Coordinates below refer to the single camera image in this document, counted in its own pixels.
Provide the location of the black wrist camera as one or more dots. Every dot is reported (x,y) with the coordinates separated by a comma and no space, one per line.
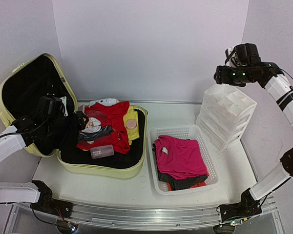
(247,54)
(50,106)

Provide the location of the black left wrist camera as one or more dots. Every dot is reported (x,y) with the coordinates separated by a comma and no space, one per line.
(50,106)

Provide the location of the white plastic drawer organizer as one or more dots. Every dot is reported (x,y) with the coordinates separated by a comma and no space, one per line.
(224,115)

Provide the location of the yellow folded garment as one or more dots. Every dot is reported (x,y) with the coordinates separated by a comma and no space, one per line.
(132,134)

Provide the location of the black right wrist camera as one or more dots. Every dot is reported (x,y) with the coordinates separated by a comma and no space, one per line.
(247,54)

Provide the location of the magenta garment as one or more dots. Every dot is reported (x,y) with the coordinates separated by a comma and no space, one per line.
(179,158)

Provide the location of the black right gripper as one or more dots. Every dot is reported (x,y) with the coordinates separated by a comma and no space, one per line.
(219,75)

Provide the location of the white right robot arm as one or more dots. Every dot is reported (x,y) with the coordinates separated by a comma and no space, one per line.
(275,81)

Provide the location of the pink round container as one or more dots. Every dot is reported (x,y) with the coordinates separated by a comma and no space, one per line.
(131,124)

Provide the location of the red folded garment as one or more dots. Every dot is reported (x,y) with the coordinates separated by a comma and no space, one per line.
(109,116)

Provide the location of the white perforated plastic basket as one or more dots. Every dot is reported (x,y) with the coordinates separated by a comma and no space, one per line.
(191,132)

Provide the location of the black garment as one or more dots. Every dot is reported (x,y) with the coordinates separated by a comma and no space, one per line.
(178,184)

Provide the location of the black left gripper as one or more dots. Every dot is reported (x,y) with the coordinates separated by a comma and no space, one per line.
(80,125)

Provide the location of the white printed garment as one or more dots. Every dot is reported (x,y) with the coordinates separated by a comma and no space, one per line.
(94,131)

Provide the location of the clear pink plastic bottle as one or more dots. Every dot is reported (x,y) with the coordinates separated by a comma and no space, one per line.
(102,151)

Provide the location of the orange garment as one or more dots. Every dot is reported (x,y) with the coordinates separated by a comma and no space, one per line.
(195,186)

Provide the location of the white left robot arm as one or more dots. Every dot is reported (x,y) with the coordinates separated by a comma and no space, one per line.
(22,166)

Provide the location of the pale green hard-shell suitcase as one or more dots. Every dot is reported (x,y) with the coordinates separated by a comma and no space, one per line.
(42,76)

